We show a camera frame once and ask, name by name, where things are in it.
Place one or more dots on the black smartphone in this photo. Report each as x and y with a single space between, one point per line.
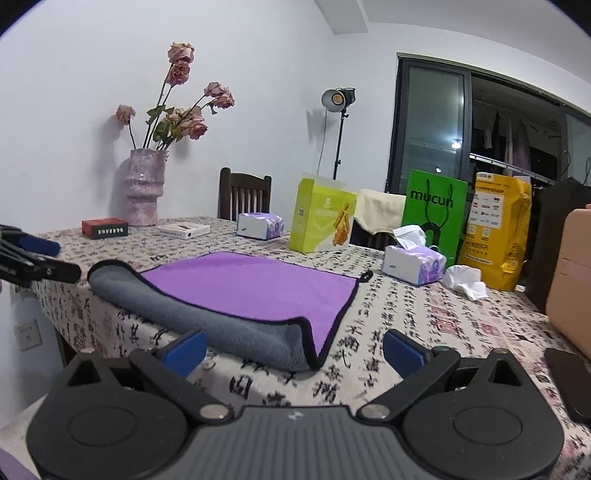
573 383

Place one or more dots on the white wall socket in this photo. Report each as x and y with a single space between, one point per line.
27 335

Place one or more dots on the dark framed window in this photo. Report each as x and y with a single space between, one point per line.
455 120

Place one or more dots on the dark wooden chair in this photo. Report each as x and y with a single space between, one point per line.
242 193

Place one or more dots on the purple grey microfibre towel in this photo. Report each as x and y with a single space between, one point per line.
282 315

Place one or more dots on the calligraphy print tablecloth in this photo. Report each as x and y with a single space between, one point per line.
355 370

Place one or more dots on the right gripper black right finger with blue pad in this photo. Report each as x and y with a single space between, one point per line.
424 373

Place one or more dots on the purple white tissue pack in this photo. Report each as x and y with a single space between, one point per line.
259 226

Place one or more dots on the yellow green carton box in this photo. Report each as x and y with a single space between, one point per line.
323 215

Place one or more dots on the cream cloth on chair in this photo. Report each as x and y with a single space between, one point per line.
378 212

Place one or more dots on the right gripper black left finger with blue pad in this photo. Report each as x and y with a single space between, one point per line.
165 372

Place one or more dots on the pink speckled ceramic vase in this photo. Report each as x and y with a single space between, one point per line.
143 186

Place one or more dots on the green mucun paper bag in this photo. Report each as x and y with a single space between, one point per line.
437 205

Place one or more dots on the brown cardboard box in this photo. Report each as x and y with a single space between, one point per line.
569 300

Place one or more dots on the white flat box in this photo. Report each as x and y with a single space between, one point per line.
183 230

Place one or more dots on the red black small box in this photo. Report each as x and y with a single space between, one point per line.
97 229

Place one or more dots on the studio light on stand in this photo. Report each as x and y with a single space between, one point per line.
337 101

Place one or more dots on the purple tissue pack open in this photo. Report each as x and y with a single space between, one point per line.
411 260

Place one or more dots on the dried pink roses bouquet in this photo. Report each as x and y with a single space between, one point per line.
167 124

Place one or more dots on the crumpled white tissue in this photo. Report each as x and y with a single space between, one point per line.
465 280

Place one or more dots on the yellow printed bag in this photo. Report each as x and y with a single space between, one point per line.
497 229

